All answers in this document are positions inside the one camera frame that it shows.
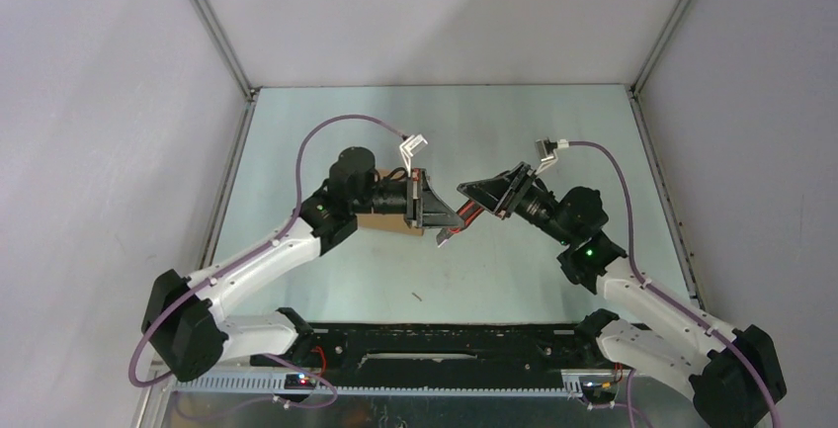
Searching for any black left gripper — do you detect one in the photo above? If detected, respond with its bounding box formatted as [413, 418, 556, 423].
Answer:
[352, 169, 463, 229]

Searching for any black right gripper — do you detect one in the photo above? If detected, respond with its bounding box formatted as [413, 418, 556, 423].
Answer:
[457, 162, 575, 247]

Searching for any red black utility knife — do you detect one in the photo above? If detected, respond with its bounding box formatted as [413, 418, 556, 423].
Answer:
[436, 200, 484, 247]

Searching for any brown cardboard express box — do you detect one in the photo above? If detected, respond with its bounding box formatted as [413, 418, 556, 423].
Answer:
[358, 167, 424, 237]

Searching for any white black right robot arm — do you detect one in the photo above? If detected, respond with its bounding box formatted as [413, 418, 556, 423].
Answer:
[458, 163, 788, 427]

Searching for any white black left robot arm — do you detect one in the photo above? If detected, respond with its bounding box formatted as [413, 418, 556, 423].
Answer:
[141, 147, 463, 382]

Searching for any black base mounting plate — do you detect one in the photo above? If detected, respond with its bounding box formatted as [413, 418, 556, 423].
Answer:
[284, 322, 629, 393]

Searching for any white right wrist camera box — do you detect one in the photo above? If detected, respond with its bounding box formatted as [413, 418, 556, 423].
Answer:
[535, 138, 570, 176]

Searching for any aluminium frame rail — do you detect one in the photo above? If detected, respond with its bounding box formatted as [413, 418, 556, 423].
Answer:
[130, 326, 761, 428]

